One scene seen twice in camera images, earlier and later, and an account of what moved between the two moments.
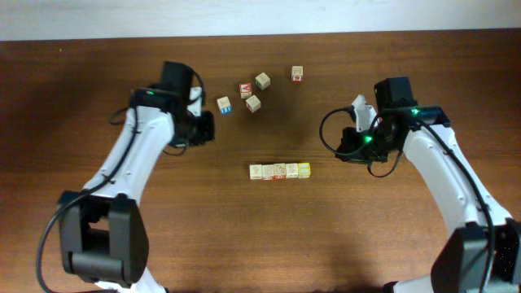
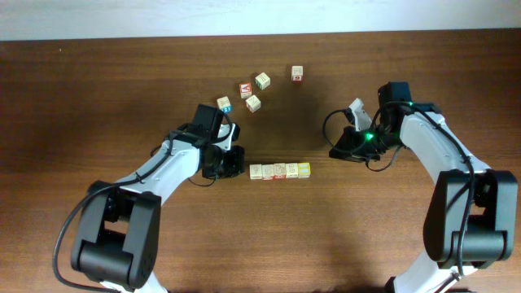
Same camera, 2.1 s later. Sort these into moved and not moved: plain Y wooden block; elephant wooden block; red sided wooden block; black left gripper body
Moved: black left gripper body
Not moved: plain Y wooden block; elephant wooden block; red sided wooden block
